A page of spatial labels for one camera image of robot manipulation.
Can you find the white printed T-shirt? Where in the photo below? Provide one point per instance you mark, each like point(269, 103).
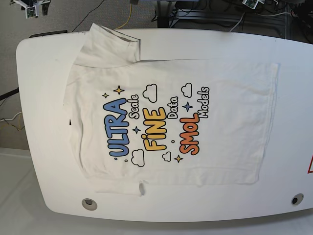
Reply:
point(168, 122)

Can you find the black table leg stand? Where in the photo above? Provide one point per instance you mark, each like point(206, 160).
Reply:
point(166, 13)

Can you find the left table grommet hole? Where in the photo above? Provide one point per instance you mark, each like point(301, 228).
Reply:
point(89, 204)

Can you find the table grommet hole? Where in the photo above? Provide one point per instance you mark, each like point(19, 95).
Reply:
point(89, 204)
point(297, 199)

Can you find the red triangle sticker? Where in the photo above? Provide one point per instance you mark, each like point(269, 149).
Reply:
point(310, 170)

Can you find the right table grommet hole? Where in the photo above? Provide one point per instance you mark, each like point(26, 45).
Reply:
point(297, 199)

